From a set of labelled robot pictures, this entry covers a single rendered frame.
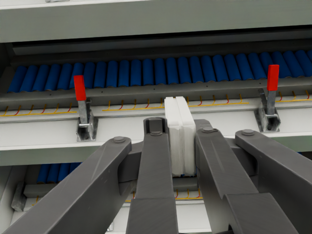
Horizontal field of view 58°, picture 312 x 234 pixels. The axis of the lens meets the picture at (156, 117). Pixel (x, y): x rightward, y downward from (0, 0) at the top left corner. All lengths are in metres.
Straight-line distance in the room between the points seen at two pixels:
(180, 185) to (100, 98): 0.22
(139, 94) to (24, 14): 0.19
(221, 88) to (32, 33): 0.27
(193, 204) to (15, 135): 0.33
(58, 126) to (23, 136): 0.05
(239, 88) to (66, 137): 0.27
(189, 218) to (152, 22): 0.35
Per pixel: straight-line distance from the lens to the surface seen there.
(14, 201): 0.60
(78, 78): 0.40
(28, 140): 0.46
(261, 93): 0.46
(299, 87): 0.49
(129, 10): 0.35
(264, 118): 0.42
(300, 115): 0.47
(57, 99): 0.47
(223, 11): 0.36
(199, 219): 0.54
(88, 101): 0.45
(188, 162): 0.15
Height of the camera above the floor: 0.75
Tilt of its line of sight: 28 degrees down
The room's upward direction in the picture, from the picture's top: 4 degrees counter-clockwise
